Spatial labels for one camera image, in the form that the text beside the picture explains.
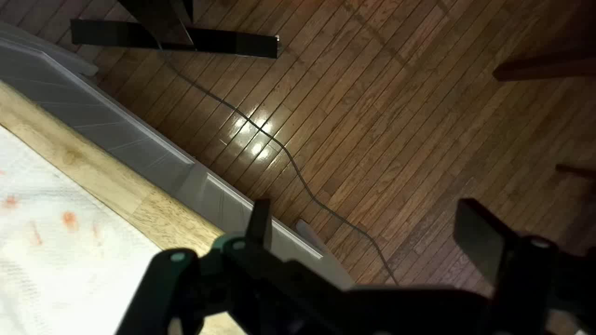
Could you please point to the white stained cloth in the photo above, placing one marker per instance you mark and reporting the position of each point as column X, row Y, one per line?
column 57, row 262

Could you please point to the dark wooden chair leg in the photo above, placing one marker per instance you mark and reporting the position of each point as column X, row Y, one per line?
column 547, row 68

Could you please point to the white kitchen island base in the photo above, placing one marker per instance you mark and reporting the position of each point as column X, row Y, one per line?
column 124, row 124

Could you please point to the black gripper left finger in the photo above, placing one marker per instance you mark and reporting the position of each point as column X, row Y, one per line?
column 260, row 225

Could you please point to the black metal stand base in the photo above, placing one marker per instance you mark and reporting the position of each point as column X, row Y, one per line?
column 187, row 39

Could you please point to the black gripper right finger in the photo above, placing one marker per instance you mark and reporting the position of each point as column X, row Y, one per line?
column 481, row 240

